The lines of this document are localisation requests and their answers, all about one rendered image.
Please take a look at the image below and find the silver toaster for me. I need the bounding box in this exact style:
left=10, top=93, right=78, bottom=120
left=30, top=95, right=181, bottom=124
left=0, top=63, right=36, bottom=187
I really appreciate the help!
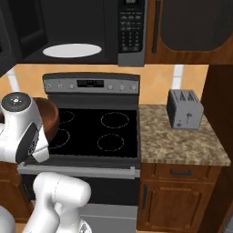
left=166, top=88, right=205, bottom=131

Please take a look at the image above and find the steel oven door handle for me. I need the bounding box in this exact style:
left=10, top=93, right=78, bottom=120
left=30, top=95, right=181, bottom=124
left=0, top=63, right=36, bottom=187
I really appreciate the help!
left=17, top=164, right=137, bottom=180

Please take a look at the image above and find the wooden drawer front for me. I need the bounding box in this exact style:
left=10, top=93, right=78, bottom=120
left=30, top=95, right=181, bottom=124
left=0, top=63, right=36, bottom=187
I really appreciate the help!
left=140, top=163, right=223, bottom=184

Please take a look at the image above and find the short dark cupboard handle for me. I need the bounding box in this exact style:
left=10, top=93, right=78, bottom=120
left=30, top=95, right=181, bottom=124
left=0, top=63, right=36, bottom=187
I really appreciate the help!
left=142, top=183, right=149, bottom=211

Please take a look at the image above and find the steel stove with black hob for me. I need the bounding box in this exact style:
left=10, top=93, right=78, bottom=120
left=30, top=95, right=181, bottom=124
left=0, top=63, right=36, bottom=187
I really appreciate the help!
left=16, top=72, right=142, bottom=233

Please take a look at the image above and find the dark drawer handle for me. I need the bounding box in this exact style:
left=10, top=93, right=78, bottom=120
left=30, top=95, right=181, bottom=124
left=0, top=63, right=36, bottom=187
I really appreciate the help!
left=169, top=168, right=193, bottom=177

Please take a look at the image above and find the black microwave door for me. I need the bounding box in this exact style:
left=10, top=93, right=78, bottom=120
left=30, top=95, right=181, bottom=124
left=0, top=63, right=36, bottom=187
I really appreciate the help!
left=0, top=0, right=24, bottom=77

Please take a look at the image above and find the black microwave oven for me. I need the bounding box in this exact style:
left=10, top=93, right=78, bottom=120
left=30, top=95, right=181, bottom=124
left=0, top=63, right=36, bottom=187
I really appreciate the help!
left=12, top=0, right=149, bottom=68

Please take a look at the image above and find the oven door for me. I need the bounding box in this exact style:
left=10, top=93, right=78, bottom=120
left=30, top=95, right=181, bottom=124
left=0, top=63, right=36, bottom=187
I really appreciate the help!
left=17, top=174, right=141, bottom=233

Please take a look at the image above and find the wooden wall cupboard door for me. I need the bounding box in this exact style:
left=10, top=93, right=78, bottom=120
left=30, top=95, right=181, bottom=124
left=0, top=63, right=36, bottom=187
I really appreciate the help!
left=145, top=0, right=233, bottom=66

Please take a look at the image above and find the brown wooden bowl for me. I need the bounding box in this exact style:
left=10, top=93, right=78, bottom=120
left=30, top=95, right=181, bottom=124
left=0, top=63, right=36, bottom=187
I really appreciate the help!
left=32, top=96, right=61, bottom=144

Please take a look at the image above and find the wooden base cupboard door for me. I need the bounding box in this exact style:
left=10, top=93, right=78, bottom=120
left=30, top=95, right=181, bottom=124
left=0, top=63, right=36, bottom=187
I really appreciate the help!
left=137, top=179, right=218, bottom=233

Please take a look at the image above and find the plain wooden base cupboard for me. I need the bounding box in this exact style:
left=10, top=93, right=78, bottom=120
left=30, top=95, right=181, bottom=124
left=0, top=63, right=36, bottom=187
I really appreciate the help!
left=0, top=161, right=35, bottom=225

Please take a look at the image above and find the tall dark wooden cabinet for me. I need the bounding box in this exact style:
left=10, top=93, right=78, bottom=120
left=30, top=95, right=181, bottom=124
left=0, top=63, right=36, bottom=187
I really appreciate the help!
left=198, top=64, right=233, bottom=233

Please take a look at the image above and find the white microwave turntable plate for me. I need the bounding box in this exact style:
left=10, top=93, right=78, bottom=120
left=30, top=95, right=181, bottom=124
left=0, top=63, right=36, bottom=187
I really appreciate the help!
left=42, top=43, right=103, bottom=59

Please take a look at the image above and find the long dark cupboard handle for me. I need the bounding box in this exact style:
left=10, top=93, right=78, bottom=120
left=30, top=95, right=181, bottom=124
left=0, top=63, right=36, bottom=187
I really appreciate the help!
left=151, top=0, right=162, bottom=55

